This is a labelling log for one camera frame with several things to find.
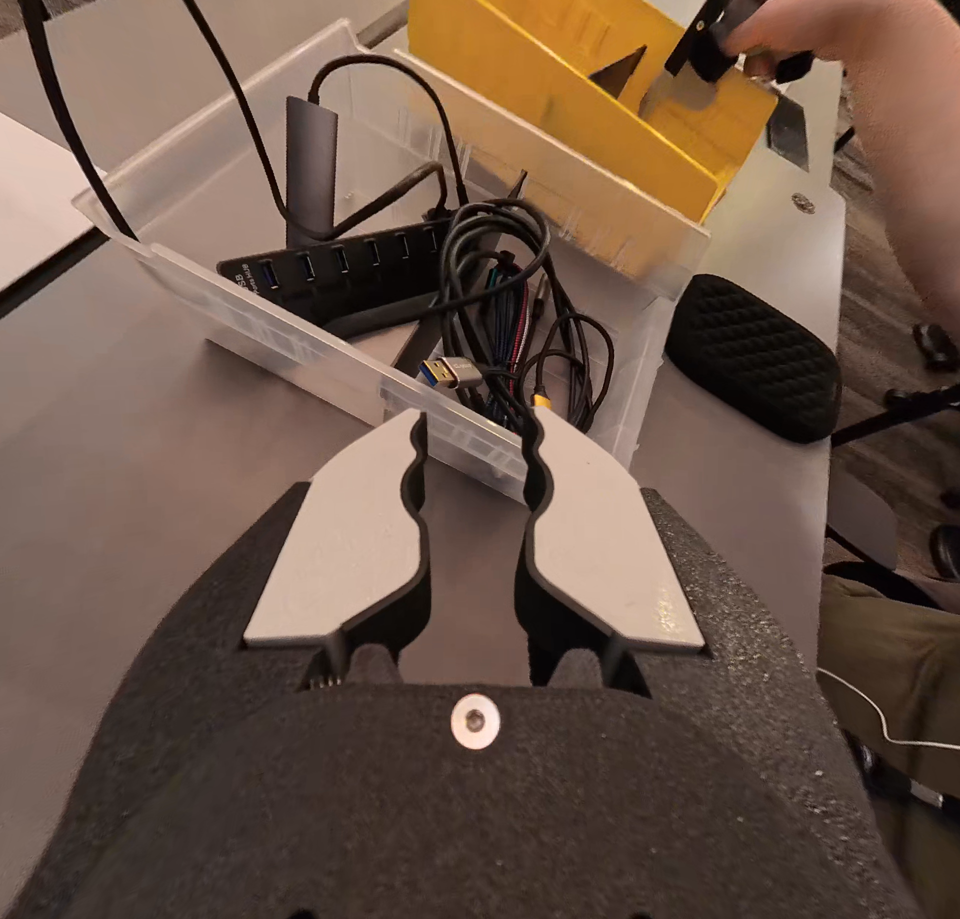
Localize black divider plate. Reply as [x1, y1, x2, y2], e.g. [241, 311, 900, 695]
[587, 43, 649, 101]
[322, 292, 455, 380]

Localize person's right hand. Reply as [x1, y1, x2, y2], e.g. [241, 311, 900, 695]
[723, 0, 894, 67]

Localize clear plastic bin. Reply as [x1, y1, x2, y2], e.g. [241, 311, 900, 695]
[71, 17, 712, 506]

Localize person's right forearm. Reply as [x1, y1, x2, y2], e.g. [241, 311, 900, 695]
[832, 0, 960, 335]

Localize black office chair base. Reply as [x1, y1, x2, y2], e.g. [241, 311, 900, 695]
[825, 321, 960, 583]

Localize bundle of black cables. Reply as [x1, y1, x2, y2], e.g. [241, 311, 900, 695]
[437, 172, 618, 444]

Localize dark metal bar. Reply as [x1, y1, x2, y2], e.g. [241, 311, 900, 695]
[358, 0, 412, 46]

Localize grey slim USB hub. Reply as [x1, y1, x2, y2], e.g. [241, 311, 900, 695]
[283, 55, 472, 234]

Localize person's olive trousers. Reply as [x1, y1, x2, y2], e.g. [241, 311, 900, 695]
[816, 559, 960, 919]

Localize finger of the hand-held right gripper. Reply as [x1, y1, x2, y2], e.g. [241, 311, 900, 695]
[639, 64, 723, 119]

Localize black mesh wrist rest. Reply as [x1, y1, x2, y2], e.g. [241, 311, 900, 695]
[664, 274, 843, 445]

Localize black metal plate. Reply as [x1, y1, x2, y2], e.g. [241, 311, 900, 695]
[763, 92, 813, 172]

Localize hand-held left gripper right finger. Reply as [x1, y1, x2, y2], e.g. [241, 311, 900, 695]
[516, 406, 708, 665]

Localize black USB cable grey plug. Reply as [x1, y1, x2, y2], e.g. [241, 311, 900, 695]
[417, 355, 526, 410]

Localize thin white cable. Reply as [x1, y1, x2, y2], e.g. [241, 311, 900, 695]
[816, 666, 960, 749]

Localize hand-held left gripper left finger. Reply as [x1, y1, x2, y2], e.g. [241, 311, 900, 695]
[242, 406, 434, 661]

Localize thick black cable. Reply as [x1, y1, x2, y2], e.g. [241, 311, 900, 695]
[0, 0, 140, 244]

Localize braided blue red white cables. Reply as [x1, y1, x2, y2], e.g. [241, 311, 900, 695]
[480, 253, 543, 418]

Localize yellow plastic bin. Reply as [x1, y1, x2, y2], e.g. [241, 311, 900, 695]
[407, 0, 779, 224]

